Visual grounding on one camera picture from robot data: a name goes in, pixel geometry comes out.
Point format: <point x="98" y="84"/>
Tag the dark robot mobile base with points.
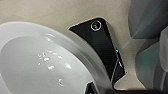
<point x="100" y="40"/>

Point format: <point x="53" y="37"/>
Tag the grey dark-lidded waste bin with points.
<point x="150" y="63"/>

